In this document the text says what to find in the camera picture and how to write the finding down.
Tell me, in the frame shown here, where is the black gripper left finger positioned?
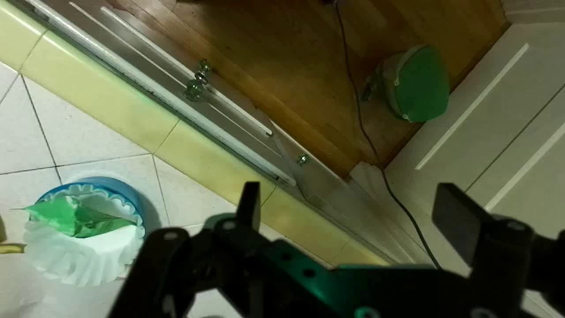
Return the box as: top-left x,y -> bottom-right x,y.
235,180 -> 263,231

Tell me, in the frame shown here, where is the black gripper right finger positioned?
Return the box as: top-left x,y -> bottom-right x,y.
431,181 -> 494,268

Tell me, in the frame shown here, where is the green packet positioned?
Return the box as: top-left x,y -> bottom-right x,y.
24,194 -> 137,240

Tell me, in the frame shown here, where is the blue bowl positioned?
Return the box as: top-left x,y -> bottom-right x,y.
33,174 -> 162,236

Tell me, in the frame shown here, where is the green trash bin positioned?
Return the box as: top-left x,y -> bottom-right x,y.
360,44 -> 452,125

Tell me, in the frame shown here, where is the black power cable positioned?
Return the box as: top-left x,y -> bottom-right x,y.
330,0 -> 445,270

